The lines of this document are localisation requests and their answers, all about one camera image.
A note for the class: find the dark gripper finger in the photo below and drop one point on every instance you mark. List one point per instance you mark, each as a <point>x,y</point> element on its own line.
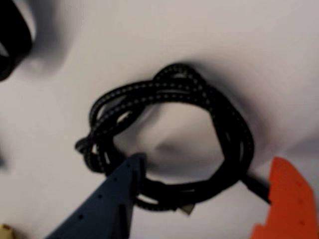
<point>104,211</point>

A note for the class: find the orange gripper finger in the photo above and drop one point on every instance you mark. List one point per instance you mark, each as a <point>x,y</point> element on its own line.
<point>291,204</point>

